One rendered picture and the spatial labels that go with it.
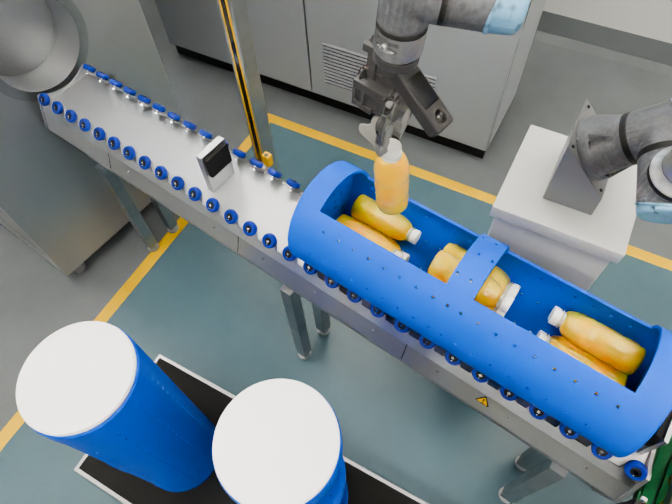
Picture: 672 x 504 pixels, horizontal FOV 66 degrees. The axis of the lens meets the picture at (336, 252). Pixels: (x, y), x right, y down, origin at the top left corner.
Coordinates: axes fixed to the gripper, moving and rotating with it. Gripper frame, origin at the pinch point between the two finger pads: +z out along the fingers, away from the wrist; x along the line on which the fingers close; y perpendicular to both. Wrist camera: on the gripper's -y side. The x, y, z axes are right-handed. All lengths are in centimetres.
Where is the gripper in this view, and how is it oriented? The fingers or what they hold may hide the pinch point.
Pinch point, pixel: (390, 146)
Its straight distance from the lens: 96.8
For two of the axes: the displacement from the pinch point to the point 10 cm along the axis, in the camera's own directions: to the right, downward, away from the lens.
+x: -6.3, 6.6, -4.0
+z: -0.4, 4.9, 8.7
